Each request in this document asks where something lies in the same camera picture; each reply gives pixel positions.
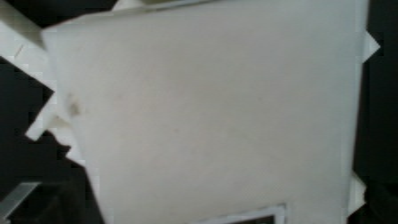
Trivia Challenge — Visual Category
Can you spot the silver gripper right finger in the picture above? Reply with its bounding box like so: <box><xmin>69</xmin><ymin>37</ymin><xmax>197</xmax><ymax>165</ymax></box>
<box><xmin>348</xmin><ymin>179</ymin><xmax>398</xmax><ymax>224</ymax></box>

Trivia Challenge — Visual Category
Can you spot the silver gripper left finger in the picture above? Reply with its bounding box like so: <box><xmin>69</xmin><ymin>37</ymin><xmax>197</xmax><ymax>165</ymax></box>
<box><xmin>0</xmin><ymin>181</ymin><xmax>67</xmax><ymax>224</ymax></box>

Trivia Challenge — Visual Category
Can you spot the white cabinet body box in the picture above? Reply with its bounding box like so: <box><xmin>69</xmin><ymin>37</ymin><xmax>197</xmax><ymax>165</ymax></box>
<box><xmin>0</xmin><ymin>0</ymin><xmax>378</xmax><ymax>215</ymax></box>

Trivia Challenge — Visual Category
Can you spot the white cabinet top block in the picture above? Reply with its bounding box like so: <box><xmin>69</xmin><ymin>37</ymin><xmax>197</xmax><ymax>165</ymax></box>
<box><xmin>42</xmin><ymin>0</ymin><xmax>367</xmax><ymax>224</ymax></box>

